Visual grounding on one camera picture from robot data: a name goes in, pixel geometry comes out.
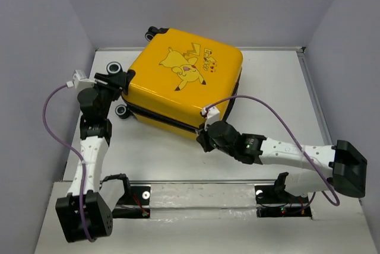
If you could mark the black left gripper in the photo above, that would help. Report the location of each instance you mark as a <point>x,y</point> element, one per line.
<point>117,82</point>

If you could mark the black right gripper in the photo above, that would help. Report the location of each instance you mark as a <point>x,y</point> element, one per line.
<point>202,137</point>

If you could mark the yellow hard-shell suitcase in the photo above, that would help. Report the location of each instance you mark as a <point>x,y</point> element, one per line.
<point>176,75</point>

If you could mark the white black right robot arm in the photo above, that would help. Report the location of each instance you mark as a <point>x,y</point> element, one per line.
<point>338,168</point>

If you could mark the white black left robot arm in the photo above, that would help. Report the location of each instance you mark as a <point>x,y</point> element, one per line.
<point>85,212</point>

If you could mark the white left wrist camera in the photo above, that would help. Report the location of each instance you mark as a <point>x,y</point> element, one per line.
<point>80,81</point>

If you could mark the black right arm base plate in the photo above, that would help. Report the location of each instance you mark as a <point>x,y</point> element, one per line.
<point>272,205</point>

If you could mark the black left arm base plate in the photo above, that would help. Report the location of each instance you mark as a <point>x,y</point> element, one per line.
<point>134,206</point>

